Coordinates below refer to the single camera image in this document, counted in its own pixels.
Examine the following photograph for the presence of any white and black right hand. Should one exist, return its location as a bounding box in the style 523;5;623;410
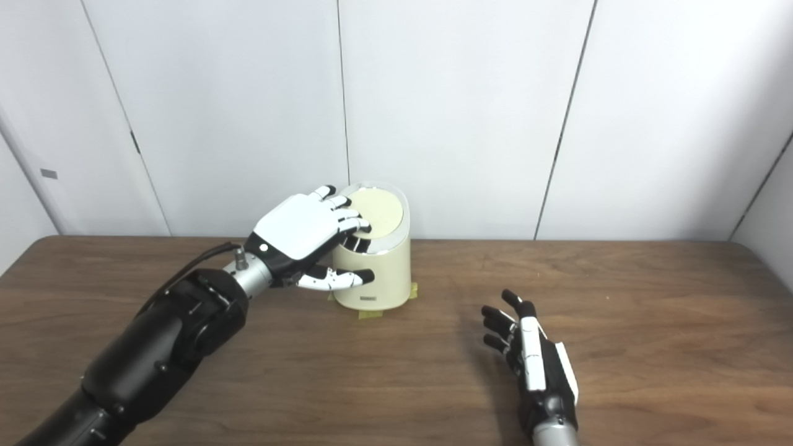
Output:
481;289;580;434

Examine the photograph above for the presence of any white and black left hand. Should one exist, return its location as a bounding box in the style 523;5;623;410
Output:
245;185;375;292

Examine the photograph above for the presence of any cream-colored lidded bin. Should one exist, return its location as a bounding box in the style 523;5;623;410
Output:
328;181;413;310

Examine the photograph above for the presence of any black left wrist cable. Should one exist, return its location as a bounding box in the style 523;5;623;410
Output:
136;242;246;313

